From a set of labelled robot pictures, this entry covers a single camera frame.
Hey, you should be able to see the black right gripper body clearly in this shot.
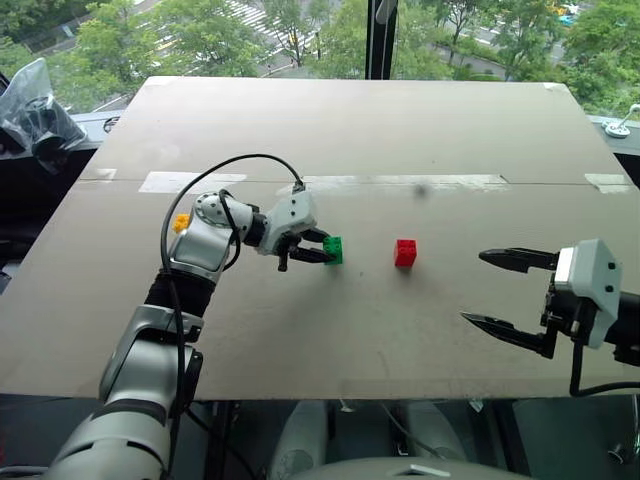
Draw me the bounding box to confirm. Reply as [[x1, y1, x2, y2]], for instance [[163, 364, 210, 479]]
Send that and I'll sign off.
[[540, 278, 600, 346]]

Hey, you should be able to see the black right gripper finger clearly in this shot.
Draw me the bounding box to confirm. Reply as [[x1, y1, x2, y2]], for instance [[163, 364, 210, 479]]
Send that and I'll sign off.
[[477, 246, 559, 274], [459, 312, 557, 361]]

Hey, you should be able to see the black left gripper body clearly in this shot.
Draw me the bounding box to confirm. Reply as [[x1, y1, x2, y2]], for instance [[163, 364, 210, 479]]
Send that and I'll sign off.
[[275, 230, 318, 273]]

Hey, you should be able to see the green toy brick cube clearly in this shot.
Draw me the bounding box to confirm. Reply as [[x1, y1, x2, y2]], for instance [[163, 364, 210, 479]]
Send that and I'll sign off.
[[322, 235, 346, 267]]

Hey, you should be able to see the red toy brick cube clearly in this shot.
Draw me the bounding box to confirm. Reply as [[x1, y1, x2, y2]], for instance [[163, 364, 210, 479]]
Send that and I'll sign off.
[[393, 238, 419, 269]]

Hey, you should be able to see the brown cardboard table cover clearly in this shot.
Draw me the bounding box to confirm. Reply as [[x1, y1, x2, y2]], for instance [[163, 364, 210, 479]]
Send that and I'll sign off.
[[0, 75, 640, 402]]

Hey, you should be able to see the clear tape strip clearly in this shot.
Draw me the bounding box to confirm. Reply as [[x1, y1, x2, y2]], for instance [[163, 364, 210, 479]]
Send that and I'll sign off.
[[583, 172, 632, 195], [138, 171, 249, 195]]

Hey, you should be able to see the grey rounded robot leg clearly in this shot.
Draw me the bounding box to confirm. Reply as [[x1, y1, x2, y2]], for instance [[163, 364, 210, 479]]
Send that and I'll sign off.
[[403, 399, 467, 464], [268, 399, 330, 480]]

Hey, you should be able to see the grey rounded robot torso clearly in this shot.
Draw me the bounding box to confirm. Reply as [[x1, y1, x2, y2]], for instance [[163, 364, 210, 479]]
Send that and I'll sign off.
[[298, 456, 504, 480]]

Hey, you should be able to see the plastic-wrapped black device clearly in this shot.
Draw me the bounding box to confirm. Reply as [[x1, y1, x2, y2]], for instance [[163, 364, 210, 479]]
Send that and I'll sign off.
[[0, 56, 102, 175]]

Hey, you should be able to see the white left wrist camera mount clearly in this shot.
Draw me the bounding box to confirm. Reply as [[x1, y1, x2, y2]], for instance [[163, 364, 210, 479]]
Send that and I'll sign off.
[[261, 186, 319, 257]]

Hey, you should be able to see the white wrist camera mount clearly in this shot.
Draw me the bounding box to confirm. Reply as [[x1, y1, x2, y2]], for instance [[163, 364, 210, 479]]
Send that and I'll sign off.
[[261, 186, 319, 257], [552, 238, 624, 350]]

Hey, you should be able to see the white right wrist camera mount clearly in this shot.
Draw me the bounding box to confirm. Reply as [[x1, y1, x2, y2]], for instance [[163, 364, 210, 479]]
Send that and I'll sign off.
[[552, 238, 624, 350]]

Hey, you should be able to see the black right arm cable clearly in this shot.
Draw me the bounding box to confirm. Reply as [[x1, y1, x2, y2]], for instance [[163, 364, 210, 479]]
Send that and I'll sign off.
[[569, 299, 640, 399]]

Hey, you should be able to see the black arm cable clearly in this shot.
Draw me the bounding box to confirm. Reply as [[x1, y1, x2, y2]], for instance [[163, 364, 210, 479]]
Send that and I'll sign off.
[[159, 153, 307, 480], [569, 299, 640, 399]]

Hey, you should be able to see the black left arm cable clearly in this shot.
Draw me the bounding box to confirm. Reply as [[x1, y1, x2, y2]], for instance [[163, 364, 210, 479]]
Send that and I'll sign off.
[[159, 153, 307, 480]]

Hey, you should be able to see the thin white cable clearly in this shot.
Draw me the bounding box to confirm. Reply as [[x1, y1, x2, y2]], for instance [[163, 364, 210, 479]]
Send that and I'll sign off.
[[378, 401, 444, 460]]

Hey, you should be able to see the white window handle bracket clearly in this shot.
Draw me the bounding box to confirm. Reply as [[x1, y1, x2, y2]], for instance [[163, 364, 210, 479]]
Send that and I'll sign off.
[[603, 103, 640, 139]]

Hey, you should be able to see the black window frame post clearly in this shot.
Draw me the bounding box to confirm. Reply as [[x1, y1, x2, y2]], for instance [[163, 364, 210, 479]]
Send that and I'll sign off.
[[365, 0, 399, 82]]

